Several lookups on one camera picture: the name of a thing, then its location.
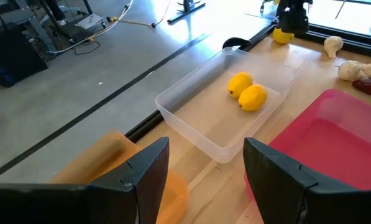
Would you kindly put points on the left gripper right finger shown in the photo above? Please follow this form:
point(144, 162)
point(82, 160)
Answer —
point(297, 202)

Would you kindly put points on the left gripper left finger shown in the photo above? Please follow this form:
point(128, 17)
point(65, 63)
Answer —
point(79, 205)

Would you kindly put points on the yellow lemon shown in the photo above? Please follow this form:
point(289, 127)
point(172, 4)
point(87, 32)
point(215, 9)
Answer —
point(283, 36)
point(239, 84)
point(253, 98)

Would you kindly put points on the red chili pepper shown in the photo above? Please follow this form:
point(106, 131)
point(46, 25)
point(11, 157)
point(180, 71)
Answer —
point(370, 87)

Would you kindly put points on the orange translucent plastic bin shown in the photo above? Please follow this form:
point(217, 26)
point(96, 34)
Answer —
point(104, 158)

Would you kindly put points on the pink plastic bin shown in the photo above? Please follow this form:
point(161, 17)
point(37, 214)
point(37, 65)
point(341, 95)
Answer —
point(343, 140)

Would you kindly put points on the black floor stand base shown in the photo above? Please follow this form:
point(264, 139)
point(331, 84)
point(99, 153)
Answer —
point(185, 11)

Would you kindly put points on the clear plastic bin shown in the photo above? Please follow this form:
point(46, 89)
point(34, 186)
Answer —
point(204, 124)

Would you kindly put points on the black floor case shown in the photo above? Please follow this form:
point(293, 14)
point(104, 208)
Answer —
point(14, 59)

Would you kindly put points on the white flat floor box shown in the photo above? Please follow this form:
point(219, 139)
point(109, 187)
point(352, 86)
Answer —
point(89, 21)

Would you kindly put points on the person's leg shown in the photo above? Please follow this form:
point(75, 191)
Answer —
point(56, 11)

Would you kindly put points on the grey metal rack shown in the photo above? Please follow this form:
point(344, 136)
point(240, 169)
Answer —
point(17, 15)

